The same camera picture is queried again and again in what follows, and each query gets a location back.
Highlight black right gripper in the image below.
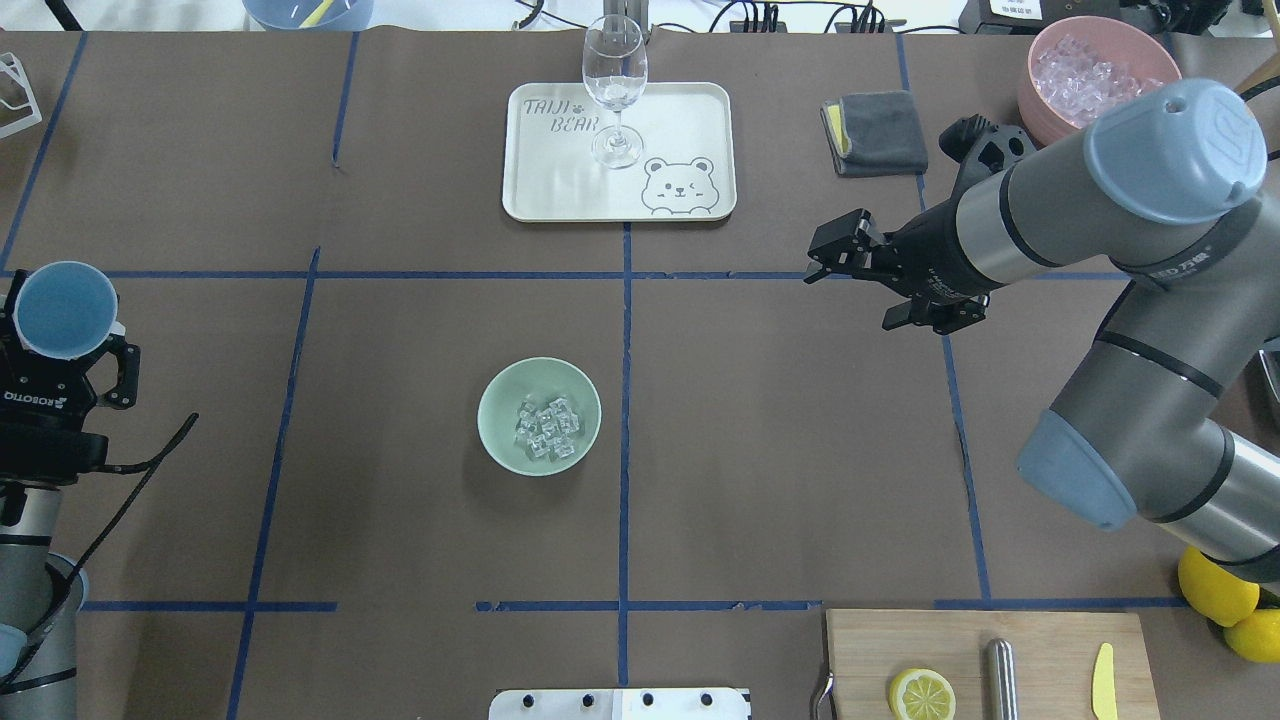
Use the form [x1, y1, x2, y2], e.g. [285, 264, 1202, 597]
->
[804, 200, 993, 334]

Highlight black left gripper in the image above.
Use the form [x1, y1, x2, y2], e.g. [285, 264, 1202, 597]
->
[1, 281, 141, 486]

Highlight small light blue cup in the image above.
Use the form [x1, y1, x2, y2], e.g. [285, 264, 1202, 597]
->
[13, 261, 125, 360]

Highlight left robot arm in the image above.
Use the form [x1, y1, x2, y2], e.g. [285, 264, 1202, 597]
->
[1, 261, 140, 719]

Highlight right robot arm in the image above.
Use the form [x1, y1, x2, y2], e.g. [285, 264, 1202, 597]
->
[806, 78, 1279, 592]

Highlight pink bowl with ice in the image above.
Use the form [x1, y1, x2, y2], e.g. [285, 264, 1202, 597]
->
[1018, 15, 1181, 146]

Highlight clear ice cubes in bowl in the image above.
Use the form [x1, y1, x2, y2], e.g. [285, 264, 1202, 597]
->
[515, 395, 582, 460]

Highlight green bowl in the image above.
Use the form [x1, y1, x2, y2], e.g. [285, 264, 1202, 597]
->
[476, 357, 602, 477]

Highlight large blue bowl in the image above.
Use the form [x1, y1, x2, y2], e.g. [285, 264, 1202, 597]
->
[242, 1, 378, 32]

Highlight dark grey folded cloth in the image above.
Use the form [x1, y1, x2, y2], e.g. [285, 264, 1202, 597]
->
[820, 90, 929, 178]

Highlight cream bear serving tray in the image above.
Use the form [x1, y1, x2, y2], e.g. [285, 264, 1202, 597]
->
[502, 81, 739, 223]

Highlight clear wine glass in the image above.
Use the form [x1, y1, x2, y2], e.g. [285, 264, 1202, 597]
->
[581, 13, 649, 169]

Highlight yellow plastic fork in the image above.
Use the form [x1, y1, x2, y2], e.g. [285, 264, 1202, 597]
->
[298, 0, 334, 29]

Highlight lemon half slice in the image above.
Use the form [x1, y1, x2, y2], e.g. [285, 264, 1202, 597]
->
[886, 667, 957, 720]

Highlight wooden cutting board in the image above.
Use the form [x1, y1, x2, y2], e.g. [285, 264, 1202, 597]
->
[826, 609, 1161, 719]

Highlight large yellow lemon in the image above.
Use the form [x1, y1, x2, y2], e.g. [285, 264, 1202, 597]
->
[1176, 546, 1261, 628]

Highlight yellow plastic knife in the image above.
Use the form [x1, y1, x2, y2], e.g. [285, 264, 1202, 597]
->
[1091, 642, 1119, 720]

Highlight small yellow lemon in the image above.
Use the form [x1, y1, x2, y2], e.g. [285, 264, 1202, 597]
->
[1222, 609, 1279, 664]

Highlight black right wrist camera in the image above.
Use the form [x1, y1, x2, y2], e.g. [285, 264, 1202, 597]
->
[938, 114, 1037, 197]

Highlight white wire cup rack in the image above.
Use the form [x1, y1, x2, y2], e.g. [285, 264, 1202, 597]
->
[1, 53, 44, 138]

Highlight metal handled knife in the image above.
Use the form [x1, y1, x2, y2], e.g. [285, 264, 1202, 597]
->
[986, 638, 1020, 719]

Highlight white central robot pedestal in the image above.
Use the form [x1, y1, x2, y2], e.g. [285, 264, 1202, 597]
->
[488, 687, 753, 719]

